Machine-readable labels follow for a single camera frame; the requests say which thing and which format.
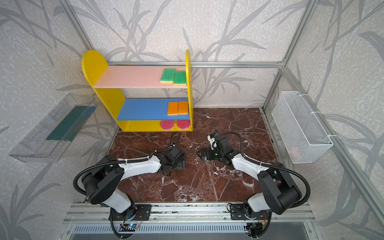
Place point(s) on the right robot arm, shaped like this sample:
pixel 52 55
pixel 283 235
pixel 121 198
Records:
pixel 282 188

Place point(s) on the yellow sponge green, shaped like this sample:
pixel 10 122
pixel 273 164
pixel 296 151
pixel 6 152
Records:
pixel 180 78

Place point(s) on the white wire mesh basket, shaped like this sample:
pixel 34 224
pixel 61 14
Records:
pixel 303 135

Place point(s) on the orange sponge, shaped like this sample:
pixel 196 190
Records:
pixel 183 108

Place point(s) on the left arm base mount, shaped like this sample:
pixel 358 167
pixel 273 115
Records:
pixel 132 212

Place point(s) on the pink round sponge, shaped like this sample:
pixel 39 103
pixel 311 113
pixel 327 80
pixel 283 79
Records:
pixel 167 125
pixel 183 124

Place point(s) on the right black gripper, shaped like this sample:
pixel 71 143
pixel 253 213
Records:
pixel 208 153

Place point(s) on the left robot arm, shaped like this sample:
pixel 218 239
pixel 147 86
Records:
pixel 100 182

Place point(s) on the clear plastic wall bin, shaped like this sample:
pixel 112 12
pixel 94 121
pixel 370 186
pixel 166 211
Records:
pixel 48 141

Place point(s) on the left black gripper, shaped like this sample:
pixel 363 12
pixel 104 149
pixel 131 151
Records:
pixel 179 160

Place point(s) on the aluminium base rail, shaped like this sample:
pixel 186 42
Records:
pixel 169 218

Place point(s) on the green top sponge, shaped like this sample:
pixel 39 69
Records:
pixel 168 76

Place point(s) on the yellow shelf pink blue boards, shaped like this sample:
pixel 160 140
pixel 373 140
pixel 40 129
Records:
pixel 136 114

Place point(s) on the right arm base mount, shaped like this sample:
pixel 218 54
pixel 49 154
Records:
pixel 243 212

